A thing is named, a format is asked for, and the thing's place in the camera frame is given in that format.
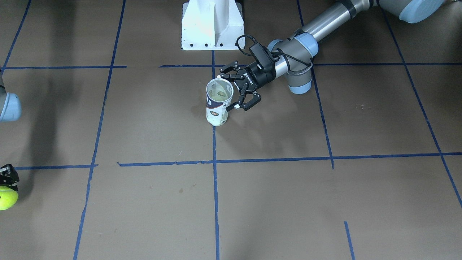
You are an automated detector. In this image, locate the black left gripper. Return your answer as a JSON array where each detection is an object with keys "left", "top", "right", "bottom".
[{"left": 219, "top": 60, "right": 278, "bottom": 112}]

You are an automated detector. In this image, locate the yellow Roland Garros tennis ball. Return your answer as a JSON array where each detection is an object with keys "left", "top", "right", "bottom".
[{"left": 0, "top": 186, "right": 18, "bottom": 211}]

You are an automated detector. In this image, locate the white blue tennis ball can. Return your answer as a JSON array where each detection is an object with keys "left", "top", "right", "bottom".
[{"left": 206, "top": 78, "right": 233, "bottom": 126}]

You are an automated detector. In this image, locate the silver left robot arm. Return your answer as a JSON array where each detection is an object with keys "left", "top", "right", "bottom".
[{"left": 220, "top": 0, "right": 444, "bottom": 112}]

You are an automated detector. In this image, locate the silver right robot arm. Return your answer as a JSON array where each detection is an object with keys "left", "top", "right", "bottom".
[{"left": 0, "top": 77, "right": 22, "bottom": 191}]

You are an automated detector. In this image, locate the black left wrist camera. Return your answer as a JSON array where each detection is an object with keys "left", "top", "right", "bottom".
[{"left": 249, "top": 43, "right": 276, "bottom": 78}]

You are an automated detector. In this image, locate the white pedestal column base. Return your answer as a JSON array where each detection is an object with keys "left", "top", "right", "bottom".
[{"left": 180, "top": 0, "right": 245, "bottom": 51}]

